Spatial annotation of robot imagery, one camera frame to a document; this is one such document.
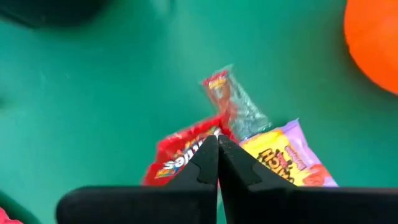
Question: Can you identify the orange pumpkin bucket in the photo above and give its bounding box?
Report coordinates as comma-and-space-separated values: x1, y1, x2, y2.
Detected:
343, 0, 398, 96

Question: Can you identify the yellow Sour Patch candy pack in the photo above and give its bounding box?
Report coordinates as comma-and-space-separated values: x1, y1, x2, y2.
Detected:
239, 118, 339, 188

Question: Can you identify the red Skittles candy pack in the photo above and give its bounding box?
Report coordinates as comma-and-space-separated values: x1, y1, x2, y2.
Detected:
0, 207, 24, 224
142, 113, 237, 187

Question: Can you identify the clear gummy candy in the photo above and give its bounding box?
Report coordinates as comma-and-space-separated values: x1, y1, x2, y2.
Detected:
198, 63, 273, 141

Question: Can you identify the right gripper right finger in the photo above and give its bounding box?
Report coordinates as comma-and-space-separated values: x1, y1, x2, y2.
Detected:
218, 134, 398, 224

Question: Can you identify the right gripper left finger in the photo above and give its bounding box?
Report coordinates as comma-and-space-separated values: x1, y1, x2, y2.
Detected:
55, 135, 220, 224

